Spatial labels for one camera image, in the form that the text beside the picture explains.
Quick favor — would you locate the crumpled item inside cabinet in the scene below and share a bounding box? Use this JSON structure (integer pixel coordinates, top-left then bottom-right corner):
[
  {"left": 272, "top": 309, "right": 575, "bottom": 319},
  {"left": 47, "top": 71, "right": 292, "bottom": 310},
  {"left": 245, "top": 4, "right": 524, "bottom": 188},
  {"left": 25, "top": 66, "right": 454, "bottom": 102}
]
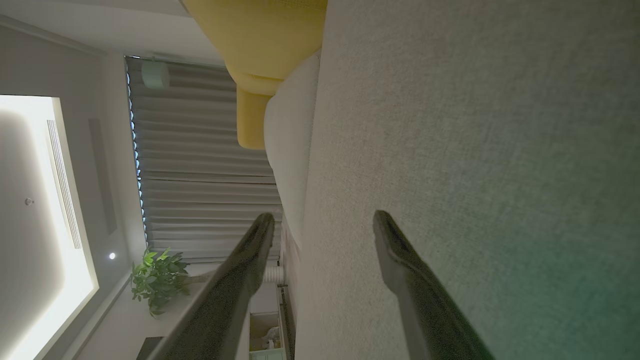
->
[{"left": 262, "top": 325, "right": 281, "bottom": 350}]

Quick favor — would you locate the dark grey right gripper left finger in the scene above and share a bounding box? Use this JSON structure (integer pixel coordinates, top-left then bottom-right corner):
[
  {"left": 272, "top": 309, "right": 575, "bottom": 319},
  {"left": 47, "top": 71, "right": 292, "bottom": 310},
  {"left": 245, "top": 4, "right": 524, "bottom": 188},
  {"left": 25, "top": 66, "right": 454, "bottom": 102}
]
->
[{"left": 159, "top": 212, "right": 276, "bottom": 360}]

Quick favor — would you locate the green potted tree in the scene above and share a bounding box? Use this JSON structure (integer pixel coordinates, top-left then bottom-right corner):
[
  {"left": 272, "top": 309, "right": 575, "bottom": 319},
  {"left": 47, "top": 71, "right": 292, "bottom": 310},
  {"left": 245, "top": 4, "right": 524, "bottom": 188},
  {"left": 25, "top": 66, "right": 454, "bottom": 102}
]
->
[{"left": 130, "top": 247, "right": 221, "bottom": 319}]

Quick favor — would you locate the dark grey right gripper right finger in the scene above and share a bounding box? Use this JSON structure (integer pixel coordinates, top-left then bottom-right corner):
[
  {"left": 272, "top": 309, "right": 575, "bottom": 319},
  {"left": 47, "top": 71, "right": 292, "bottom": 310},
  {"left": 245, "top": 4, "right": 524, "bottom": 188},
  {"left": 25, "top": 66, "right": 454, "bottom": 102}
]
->
[{"left": 372, "top": 210, "right": 496, "bottom": 360}]

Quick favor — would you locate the yellow sofa backrest cushion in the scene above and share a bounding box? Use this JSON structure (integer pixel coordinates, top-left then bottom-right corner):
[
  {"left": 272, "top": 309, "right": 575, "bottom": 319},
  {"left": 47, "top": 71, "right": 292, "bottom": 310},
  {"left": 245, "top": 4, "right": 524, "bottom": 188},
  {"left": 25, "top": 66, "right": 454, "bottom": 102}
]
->
[
  {"left": 236, "top": 89, "right": 275, "bottom": 150},
  {"left": 181, "top": 0, "right": 329, "bottom": 96}
]

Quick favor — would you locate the grey pleated curtain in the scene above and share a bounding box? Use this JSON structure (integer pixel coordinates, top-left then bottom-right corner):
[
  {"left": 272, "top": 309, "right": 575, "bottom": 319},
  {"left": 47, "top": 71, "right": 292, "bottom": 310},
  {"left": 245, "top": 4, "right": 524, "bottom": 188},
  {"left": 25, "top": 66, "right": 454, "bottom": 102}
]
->
[{"left": 125, "top": 56, "right": 284, "bottom": 264}]

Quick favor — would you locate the grey wooden TV cabinet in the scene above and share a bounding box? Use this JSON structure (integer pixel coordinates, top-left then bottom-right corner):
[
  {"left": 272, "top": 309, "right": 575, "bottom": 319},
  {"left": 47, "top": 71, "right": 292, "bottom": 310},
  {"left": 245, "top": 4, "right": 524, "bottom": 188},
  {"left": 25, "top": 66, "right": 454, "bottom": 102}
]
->
[{"left": 165, "top": 282, "right": 292, "bottom": 360}]

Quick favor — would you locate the black wall television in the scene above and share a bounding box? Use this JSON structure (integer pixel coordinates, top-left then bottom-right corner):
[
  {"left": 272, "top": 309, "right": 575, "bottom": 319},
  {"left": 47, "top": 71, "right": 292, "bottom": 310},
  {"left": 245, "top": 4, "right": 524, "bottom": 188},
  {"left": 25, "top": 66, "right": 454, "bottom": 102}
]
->
[{"left": 136, "top": 336, "right": 165, "bottom": 360}]

